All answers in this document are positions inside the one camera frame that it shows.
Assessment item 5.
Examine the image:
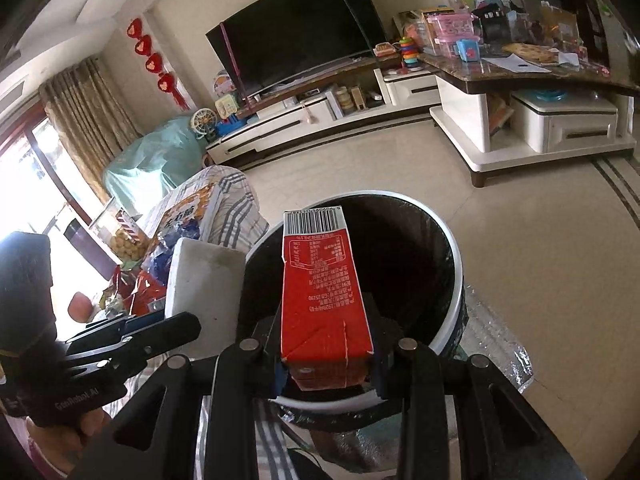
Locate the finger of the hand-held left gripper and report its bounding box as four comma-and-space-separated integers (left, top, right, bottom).
66, 347, 153, 387
65, 312, 202, 358

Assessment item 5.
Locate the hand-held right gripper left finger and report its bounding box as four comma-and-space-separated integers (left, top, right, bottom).
65, 307, 292, 480

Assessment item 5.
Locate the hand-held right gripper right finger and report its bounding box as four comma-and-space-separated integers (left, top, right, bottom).
367, 295, 587, 480

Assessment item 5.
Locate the red snack packet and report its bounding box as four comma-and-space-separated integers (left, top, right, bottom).
117, 267, 168, 313

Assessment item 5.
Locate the red drink carton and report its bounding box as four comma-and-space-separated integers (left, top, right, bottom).
280, 205, 377, 391

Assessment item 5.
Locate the white trash bin black liner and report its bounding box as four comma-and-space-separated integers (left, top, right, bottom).
235, 190, 468, 433

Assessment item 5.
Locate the person's left hand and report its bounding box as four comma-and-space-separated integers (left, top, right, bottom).
27, 406, 110, 453

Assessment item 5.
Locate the red apple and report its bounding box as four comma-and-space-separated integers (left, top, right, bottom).
70, 291, 95, 323

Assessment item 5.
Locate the white foam box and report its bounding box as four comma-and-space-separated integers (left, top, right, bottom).
165, 237, 247, 361

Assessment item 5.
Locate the blue snack packet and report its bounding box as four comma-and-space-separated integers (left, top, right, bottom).
142, 222, 201, 281

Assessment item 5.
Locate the clear jar of round snacks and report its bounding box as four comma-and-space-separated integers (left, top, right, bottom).
107, 210, 151, 263

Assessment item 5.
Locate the silver foil sheet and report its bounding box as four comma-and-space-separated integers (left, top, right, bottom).
280, 285, 536, 473

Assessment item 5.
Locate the orange printed box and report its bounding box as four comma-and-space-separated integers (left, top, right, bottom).
144, 182, 223, 256

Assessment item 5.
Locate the teal fabric cover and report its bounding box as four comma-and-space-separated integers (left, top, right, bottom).
102, 115, 211, 206

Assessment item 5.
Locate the beige patterned curtain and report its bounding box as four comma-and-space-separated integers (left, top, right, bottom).
39, 55, 136, 201

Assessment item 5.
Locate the small white desk fan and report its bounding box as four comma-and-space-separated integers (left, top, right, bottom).
190, 109, 219, 142

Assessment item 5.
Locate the white television cabinet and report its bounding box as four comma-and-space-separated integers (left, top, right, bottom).
205, 52, 451, 167

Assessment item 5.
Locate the white coffee table marble top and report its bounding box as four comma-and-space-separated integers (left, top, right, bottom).
417, 50, 640, 188

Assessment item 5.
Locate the red heart hanging decoration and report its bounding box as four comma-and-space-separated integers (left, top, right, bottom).
125, 17, 193, 111

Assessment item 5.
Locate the white paper sheet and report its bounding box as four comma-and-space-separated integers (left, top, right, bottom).
482, 55, 553, 74

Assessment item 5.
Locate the pink plastic storage box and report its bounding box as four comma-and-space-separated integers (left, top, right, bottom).
425, 12, 483, 56

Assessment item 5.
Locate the black television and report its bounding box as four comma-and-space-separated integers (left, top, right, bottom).
205, 0, 388, 98

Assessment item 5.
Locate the black toy house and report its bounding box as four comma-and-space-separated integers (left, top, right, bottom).
472, 2, 512, 43

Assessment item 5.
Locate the rainbow stacking ring toy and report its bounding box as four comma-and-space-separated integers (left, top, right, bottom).
400, 37, 424, 71

